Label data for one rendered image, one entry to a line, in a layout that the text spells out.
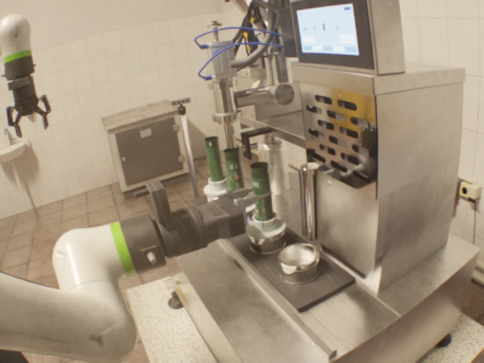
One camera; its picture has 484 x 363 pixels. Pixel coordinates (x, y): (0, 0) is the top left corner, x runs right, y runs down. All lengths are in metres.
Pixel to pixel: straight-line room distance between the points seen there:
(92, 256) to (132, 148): 3.05
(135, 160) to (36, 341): 3.25
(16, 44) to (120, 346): 0.84
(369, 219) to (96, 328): 0.39
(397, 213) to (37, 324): 0.49
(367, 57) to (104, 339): 0.47
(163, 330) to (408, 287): 0.63
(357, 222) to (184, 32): 3.93
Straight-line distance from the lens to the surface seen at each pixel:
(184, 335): 0.92
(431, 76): 0.50
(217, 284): 0.62
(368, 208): 0.49
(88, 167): 4.27
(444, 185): 0.61
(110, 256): 0.54
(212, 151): 0.79
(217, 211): 0.59
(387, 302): 0.56
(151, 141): 3.58
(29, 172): 4.34
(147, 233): 0.55
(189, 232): 0.56
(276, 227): 0.65
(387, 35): 0.42
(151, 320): 0.99
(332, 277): 0.59
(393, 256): 0.55
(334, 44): 0.46
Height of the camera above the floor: 1.41
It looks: 23 degrees down
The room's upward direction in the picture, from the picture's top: 8 degrees counter-clockwise
